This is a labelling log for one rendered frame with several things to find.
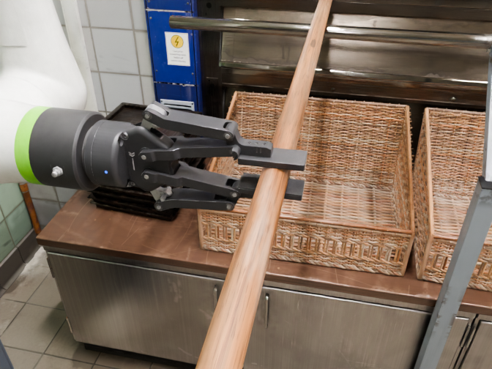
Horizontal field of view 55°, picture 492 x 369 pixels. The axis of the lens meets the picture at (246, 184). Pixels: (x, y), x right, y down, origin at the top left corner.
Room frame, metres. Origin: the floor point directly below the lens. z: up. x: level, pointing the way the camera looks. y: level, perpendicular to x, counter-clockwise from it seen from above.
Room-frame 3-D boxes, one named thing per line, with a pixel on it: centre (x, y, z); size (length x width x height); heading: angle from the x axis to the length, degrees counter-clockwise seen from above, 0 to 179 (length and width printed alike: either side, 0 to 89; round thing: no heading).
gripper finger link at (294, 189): (0.43, -0.03, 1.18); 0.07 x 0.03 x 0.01; 78
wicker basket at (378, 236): (1.15, -0.19, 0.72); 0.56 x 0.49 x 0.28; 79
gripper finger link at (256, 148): (0.43, 0.00, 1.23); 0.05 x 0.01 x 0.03; 78
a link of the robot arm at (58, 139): (0.48, 0.20, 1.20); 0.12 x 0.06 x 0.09; 168
